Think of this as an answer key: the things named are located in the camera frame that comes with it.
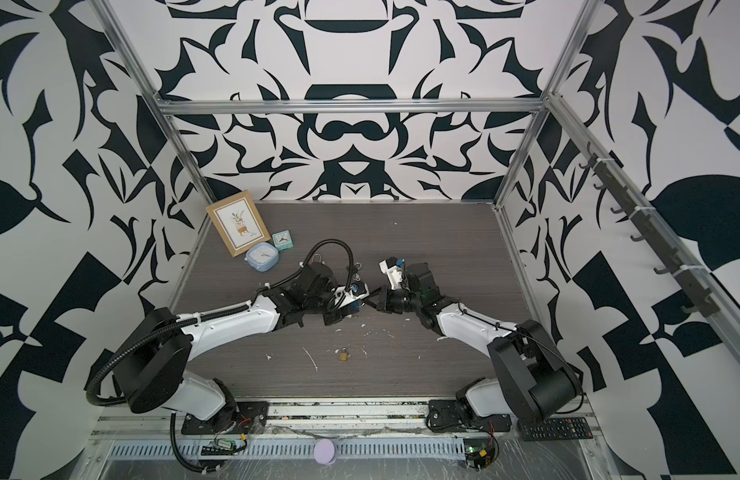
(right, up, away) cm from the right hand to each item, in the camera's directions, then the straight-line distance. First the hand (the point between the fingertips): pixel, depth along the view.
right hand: (362, 301), depth 81 cm
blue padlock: (-2, 0, -7) cm, 7 cm away
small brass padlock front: (-5, -16, +4) cm, 17 cm away
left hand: (-1, +2, +2) cm, 3 cm away
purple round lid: (-7, -27, -18) cm, 34 cm away
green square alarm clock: (-28, +16, +24) cm, 40 cm away
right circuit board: (+28, -33, -10) cm, 45 cm away
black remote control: (+49, -28, -10) cm, 57 cm away
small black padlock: (-3, +4, +18) cm, 18 cm away
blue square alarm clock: (-34, +10, +19) cm, 40 cm away
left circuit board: (-32, -30, -13) cm, 46 cm away
